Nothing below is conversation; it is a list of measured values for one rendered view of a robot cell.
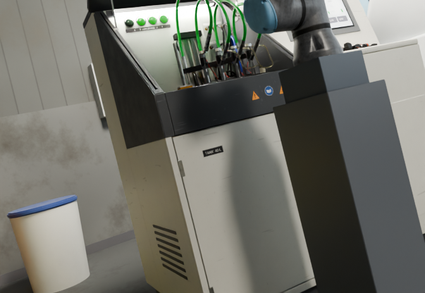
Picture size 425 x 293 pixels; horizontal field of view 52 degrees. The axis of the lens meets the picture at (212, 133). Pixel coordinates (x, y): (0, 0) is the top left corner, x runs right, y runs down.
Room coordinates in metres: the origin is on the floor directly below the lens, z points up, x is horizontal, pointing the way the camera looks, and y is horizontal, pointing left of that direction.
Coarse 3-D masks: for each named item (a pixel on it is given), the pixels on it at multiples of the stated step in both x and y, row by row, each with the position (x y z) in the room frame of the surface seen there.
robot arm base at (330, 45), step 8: (320, 24) 1.25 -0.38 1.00; (328, 24) 1.27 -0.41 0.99; (296, 32) 1.28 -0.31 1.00; (304, 32) 1.26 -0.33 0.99; (312, 32) 1.25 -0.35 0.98; (320, 32) 1.25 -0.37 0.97; (328, 32) 1.26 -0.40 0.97; (296, 40) 1.29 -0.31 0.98; (304, 40) 1.26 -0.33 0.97; (312, 40) 1.25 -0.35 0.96; (320, 40) 1.24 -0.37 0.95; (328, 40) 1.24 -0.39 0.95; (336, 40) 1.27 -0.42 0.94; (296, 48) 1.28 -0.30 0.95; (304, 48) 1.25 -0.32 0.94; (312, 48) 1.25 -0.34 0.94; (320, 48) 1.24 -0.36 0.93; (328, 48) 1.23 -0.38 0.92; (336, 48) 1.24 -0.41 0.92; (296, 56) 1.28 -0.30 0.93; (304, 56) 1.25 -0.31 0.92; (312, 56) 1.24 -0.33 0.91; (320, 56) 1.23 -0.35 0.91; (296, 64) 1.29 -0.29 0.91
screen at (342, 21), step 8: (328, 0) 2.31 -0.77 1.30; (336, 0) 2.33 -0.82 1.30; (344, 0) 2.35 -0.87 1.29; (328, 8) 2.29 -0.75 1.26; (336, 8) 2.31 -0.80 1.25; (344, 8) 2.33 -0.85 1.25; (336, 16) 2.29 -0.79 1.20; (344, 16) 2.31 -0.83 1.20; (352, 16) 2.33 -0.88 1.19; (336, 24) 2.27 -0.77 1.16; (344, 24) 2.29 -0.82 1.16; (352, 24) 2.31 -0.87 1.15; (288, 32) 2.13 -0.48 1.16; (336, 32) 2.25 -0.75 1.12; (344, 32) 2.27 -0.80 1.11
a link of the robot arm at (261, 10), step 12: (252, 0) 1.19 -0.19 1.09; (264, 0) 1.16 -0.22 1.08; (276, 0) 1.16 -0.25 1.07; (288, 0) 1.18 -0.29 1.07; (252, 12) 1.20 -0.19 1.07; (264, 12) 1.16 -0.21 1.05; (276, 12) 1.17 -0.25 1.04; (288, 12) 1.19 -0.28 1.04; (300, 12) 1.22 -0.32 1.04; (252, 24) 1.22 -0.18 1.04; (264, 24) 1.18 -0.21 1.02; (276, 24) 1.19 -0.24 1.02; (288, 24) 1.22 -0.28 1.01
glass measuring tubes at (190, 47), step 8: (184, 32) 2.16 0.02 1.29; (192, 32) 2.18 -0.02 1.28; (200, 32) 2.20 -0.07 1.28; (176, 40) 2.17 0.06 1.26; (184, 40) 2.17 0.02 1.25; (192, 40) 2.18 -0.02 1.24; (200, 40) 2.23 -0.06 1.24; (184, 48) 2.18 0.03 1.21; (192, 48) 2.19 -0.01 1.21; (192, 56) 2.20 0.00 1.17; (192, 64) 2.17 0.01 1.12; (200, 64) 2.21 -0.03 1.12; (192, 72) 2.17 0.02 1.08; (200, 72) 2.18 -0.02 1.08; (192, 80) 2.18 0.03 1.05
